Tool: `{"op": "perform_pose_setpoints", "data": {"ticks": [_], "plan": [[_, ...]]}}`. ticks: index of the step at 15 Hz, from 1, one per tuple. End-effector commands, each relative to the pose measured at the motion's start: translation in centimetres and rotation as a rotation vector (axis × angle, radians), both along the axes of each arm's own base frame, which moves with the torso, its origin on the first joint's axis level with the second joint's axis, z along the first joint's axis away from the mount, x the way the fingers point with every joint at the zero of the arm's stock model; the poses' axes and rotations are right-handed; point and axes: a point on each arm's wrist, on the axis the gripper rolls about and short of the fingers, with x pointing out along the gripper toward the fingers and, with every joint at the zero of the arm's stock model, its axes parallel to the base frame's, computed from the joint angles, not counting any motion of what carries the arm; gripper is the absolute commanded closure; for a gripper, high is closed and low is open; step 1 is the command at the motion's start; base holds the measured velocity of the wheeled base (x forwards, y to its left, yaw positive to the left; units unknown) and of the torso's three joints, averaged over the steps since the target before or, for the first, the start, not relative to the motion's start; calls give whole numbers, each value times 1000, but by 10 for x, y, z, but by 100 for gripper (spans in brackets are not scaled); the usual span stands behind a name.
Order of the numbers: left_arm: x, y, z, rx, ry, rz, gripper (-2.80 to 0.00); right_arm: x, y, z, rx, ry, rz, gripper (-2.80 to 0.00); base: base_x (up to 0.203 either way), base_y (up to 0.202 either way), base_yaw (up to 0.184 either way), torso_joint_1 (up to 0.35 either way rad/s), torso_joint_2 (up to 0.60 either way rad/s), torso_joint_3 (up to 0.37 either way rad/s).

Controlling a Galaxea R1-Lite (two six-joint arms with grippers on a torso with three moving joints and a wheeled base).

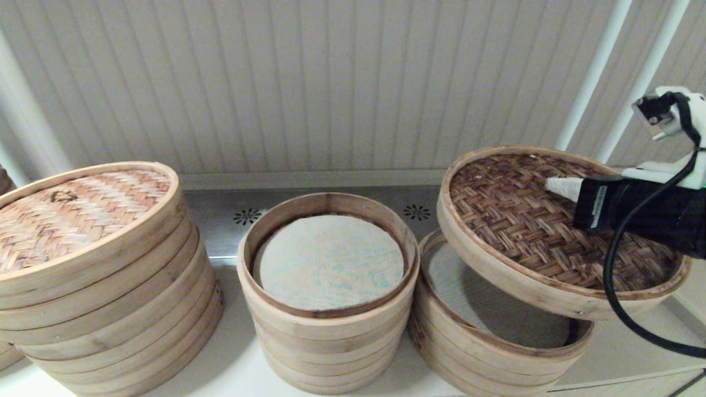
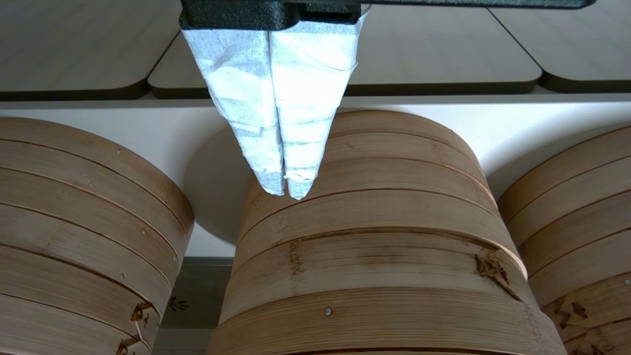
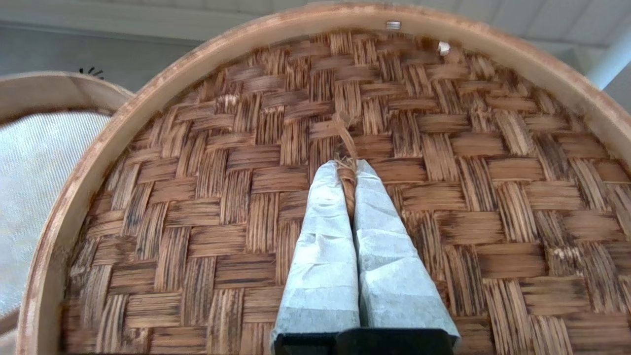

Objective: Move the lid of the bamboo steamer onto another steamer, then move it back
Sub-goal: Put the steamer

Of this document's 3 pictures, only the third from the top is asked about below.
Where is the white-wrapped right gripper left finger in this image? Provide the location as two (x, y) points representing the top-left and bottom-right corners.
(270, 160), (361, 346)

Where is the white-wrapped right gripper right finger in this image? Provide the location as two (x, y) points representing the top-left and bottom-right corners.
(352, 159), (461, 341)

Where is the dark woven bamboo steamer lid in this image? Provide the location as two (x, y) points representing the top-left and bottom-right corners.
(15, 2), (631, 355)

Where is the white cloth steamer liner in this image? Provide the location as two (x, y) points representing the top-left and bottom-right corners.
(0, 111), (111, 316)

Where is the bamboo steamer stack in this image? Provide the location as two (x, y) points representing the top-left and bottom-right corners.
(0, 71), (135, 355)

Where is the white metal pole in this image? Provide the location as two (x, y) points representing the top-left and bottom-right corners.
(586, 22), (631, 90)

